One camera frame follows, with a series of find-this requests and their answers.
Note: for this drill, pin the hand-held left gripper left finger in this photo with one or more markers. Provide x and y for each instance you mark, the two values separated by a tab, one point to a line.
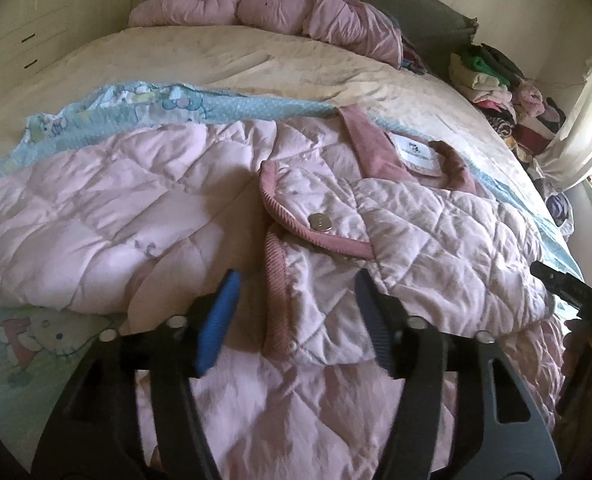
217	325

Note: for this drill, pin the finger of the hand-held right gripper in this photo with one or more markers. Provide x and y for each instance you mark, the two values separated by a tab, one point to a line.
561	282

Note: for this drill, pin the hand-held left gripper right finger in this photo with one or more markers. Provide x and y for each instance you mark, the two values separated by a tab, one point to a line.
372	320

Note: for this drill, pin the pink quilted jacket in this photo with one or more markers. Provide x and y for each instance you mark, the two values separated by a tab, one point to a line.
126	200

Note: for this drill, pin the pile of mixed clothes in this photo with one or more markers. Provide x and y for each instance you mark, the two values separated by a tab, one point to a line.
501	90

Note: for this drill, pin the white curtain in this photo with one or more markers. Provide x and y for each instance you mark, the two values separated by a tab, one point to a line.
586	120

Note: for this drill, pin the light blue printed blanket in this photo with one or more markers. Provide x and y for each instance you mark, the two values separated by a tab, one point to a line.
126	105

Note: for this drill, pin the beige bed cover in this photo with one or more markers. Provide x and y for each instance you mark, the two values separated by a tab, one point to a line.
226	60

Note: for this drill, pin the crumpled pink comforter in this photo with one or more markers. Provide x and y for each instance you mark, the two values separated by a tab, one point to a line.
276	10

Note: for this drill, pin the cream wardrobe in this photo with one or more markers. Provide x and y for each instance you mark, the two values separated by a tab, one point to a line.
26	20

